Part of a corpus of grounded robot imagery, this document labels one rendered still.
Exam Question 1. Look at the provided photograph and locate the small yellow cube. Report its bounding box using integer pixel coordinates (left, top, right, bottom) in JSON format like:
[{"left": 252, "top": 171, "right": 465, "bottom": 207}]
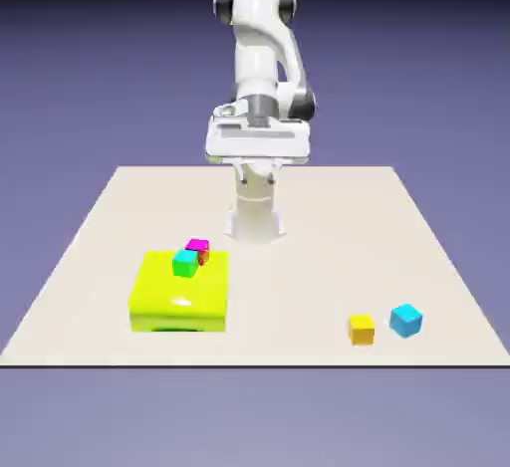
[{"left": 347, "top": 314, "right": 377, "bottom": 347}]

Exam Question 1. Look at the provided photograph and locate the small magenta cube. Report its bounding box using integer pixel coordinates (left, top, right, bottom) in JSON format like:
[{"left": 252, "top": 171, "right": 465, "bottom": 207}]
[{"left": 184, "top": 237, "right": 211, "bottom": 268}]

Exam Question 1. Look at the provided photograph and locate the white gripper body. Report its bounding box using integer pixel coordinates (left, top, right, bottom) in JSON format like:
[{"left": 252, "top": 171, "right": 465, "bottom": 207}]
[{"left": 204, "top": 115, "right": 312, "bottom": 165}]

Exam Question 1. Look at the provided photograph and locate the small teal cube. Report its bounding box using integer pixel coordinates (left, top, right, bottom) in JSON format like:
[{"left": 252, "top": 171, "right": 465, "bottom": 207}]
[{"left": 171, "top": 249, "right": 200, "bottom": 279}]

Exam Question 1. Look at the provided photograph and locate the small cyan cube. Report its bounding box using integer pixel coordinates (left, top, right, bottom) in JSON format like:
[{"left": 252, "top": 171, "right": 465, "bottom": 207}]
[{"left": 388, "top": 303, "right": 424, "bottom": 340}]

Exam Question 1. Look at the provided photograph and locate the large yellow box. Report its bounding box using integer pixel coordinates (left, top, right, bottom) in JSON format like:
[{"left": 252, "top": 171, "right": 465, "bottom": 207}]
[{"left": 127, "top": 250, "right": 229, "bottom": 334}]

